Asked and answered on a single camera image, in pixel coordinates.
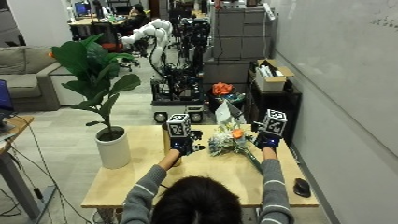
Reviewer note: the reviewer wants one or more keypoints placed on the large-leaf green plant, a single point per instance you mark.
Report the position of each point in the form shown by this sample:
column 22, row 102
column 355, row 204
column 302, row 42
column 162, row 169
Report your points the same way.
column 94, row 67

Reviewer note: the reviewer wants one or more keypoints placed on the black bin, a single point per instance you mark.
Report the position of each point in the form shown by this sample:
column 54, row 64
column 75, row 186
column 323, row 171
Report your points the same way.
column 216, row 104

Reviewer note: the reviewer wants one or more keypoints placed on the person's right hand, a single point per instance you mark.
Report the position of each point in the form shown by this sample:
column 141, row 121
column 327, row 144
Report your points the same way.
column 268, row 141

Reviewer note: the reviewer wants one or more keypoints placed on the glove white marker cube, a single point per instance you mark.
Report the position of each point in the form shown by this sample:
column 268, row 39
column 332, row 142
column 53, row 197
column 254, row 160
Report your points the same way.
column 179, row 125
column 275, row 122

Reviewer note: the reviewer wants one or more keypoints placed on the grey sofa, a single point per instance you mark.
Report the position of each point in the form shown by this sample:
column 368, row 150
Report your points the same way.
column 29, row 77

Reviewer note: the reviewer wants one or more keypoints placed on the the person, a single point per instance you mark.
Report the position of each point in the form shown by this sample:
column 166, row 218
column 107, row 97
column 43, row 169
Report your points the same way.
column 139, row 205

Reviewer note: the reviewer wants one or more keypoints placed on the blue-screen laptop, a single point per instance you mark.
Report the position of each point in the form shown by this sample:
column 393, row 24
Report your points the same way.
column 5, row 99

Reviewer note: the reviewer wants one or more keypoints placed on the grey filing cabinets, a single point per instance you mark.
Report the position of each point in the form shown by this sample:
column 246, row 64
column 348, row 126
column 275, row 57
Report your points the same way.
column 243, row 34

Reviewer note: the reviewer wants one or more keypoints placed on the wooden side desk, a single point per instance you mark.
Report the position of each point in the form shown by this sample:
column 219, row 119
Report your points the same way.
column 13, row 161

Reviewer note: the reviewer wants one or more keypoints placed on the black shelf unit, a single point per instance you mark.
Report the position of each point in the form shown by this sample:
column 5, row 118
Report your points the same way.
column 274, row 105

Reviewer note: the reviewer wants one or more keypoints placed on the wooden office desk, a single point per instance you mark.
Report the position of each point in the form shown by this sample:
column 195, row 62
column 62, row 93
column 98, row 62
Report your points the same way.
column 94, row 26

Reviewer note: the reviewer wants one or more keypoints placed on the left glove white marker cube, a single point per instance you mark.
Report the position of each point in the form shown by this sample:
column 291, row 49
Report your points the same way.
column 179, row 125

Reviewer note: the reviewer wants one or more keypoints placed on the open cardboard box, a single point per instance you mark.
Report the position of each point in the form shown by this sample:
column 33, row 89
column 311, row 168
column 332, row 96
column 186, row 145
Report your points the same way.
column 272, row 79

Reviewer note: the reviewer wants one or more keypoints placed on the black computer mouse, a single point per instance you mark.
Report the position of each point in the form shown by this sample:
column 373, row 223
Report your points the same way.
column 302, row 187

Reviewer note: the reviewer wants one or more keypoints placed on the white and orange flower bouquet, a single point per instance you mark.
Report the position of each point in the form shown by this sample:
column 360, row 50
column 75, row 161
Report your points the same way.
column 231, row 140

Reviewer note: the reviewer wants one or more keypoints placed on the white paper wrap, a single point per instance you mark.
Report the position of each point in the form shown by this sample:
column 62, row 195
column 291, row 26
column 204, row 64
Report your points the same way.
column 227, row 112

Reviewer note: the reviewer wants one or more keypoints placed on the orange flower bunch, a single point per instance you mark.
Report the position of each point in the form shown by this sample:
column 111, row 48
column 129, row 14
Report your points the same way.
column 223, row 88

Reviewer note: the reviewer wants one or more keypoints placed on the right glove white marker cube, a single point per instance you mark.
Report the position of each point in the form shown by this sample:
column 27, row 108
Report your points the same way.
column 275, row 122

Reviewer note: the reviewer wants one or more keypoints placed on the person's left hand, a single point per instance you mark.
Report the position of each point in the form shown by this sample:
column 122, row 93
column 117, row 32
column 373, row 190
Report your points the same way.
column 183, row 145

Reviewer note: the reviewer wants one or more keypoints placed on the computer monitor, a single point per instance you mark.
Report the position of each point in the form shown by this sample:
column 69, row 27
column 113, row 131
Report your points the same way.
column 82, row 8

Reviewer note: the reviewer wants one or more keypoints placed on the white plant pot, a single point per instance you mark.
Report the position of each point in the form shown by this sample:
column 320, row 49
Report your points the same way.
column 113, row 151

